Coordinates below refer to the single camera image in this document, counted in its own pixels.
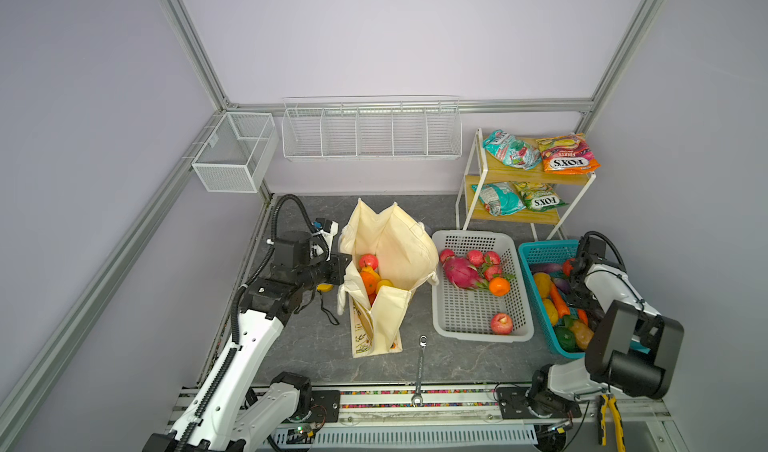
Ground red apple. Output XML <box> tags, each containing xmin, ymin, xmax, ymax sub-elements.
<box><xmin>439</xmin><ymin>248</ymin><xmax>455</xmax><ymax>264</ymax></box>
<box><xmin>358</xmin><ymin>253</ymin><xmax>379</xmax><ymax>271</ymax></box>

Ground orange bell pepper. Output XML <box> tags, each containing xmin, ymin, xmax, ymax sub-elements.
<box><xmin>359</xmin><ymin>268</ymin><xmax>381</xmax><ymax>296</ymax></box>

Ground yellow lemon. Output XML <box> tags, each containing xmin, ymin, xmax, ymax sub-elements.
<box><xmin>376</xmin><ymin>279</ymin><xmax>394</xmax><ymax>292</ymax></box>

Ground cream floral tote bag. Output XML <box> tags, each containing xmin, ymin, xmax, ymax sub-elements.
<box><xmin>337</xmin><ymin>200</ymin><xmax>439</xmax><ymax>358</ymax></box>

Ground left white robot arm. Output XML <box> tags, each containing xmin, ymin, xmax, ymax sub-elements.
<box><xmin>143</xmin><ymin>253</ymin><xmax>352</xmax><ymax>451</ymax></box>

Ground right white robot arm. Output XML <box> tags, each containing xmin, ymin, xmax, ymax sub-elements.
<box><xmin>519</xmin><ymin>231</ymin><xmax>684</xmax><ymax>415</ymax></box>

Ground green Fox's candy bag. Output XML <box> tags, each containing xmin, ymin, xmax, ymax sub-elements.
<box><xmin>513</xmin><ymin>182</ymin><xmax>567</xmax><ymax>212</ymax></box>

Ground orange Fox's candy bag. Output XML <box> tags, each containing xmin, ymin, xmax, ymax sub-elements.
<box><xmin>535</xmin><ymin>134</ymin><xmax>601</xmax><ymax>175</ymax></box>

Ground teal snack bag lower shelf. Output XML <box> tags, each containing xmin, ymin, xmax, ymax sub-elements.
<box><xmin>471</xmin><ymin>181</ymin><xmax>526</xmax><ymax>217</ymax></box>

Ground teal snack bag shelf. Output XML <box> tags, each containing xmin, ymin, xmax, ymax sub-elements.
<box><xmin>482</xmin><ymin>129</ymin><xmax>541</xmax><ymax>170</ymax></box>
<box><xmin>471</xmin><ymin>181</ymin><xmax>526</xmax><ymax>217</ymax></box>

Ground teal snack bag upper shelf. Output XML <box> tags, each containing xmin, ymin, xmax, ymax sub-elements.
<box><xmin>482</xmin><ymin>129</ymin><xmax>541</xmax><ymax>170</ymax></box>

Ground yellow tape measure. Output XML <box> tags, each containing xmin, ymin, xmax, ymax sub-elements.
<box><xmin>316</xmin><ymin>283</ymin><xmax>340</xmax><ymax>326</ymax></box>

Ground teal plastic basket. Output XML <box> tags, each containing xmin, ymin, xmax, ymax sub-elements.
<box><xmin>519</xmin><ymin>240</ymin><xmax>658</xmax><ymax>360</ymax></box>

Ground small purple eggplant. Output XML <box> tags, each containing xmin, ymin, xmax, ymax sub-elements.
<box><xmin>530</xmin><ymin>263</ymin><xmax>563</xmax><ymax>274</ymax></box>

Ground orange carrot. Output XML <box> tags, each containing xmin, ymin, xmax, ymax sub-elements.
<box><xmin>549</xmin><ymin>283</ymin><xmax>570</xmax><ymax>318</ymax></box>

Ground brown potato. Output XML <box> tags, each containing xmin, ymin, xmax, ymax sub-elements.
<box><xmin>569</xmin><ymin>320</ymin><xmax>594</xmax><ymax>351</ymax></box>

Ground green bell pepper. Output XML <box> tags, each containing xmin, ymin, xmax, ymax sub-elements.
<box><xmin>554</xmin><ymin>326</ymin><xmax>580</xmax><ymax>353</ymax></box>

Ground orange tangerine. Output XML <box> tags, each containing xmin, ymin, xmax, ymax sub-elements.
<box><xmin>488</xmin><ymin>276</ymin><xmax>511</xmax><ymax>297</ymax></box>

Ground white two-tier wooden shelf rack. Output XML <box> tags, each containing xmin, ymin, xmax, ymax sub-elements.
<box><xmin>454</xmin><ymin>127</ymin><xmax>598</xmax><ymax>241</ymax></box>

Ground red apple front basket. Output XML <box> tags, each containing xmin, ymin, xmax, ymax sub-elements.
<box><xmin>490</xmin><ymin>313</ymin><xmax>514</xmax><ymax>336</ymax></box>

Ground silver combination wrench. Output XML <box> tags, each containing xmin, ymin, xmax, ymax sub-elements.
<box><xmin>411</xmin><ymin>335</ymin><xmax>428</xmax><ymax>407</ymax></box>

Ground red apple in white basket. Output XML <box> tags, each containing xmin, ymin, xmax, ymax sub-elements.
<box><xmin>439</xmin><ymin>248</ymin><xmax>455</xmax><ymax>264</ymax></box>

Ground red dragon fruit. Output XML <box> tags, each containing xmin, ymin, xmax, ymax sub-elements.
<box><xmin>443</xmin><ymin>256</ymin><xmax>487</xmax><ymax>290</ymax></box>

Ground white plastic basket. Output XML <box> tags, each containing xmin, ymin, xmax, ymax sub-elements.
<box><xmin>432</xmin><ymin>230</ymin><xmax>534</xmax><ymax>343</ymax></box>

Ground small white mesh basket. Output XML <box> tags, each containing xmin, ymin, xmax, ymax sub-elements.
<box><xmin>192</xmin><ymin>112</ymin><xmax>279</xmax><ymax>193</ymax></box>

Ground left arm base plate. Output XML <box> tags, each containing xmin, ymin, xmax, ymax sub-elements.
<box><xmin>283</xmin><ymin>389</ymin><xmax>341</xmax><ymax>424</ymax></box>

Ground long white wire basket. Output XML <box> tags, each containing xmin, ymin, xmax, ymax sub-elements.
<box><xmin>282</xmin><ymin>96</ymin><xmax>463</xmax><ymax>160</ymax></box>

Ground yellow handled pliers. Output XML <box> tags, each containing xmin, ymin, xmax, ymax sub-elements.
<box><xmin>597</xmin><ymin>393</ymin><xmax>626</xmax><ymax>452</ymax></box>

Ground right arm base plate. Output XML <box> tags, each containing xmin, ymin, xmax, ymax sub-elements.
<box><xmin>493</xmin><ymin>385</ymin><xmax>582</xmax><ymax>419</ymax></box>

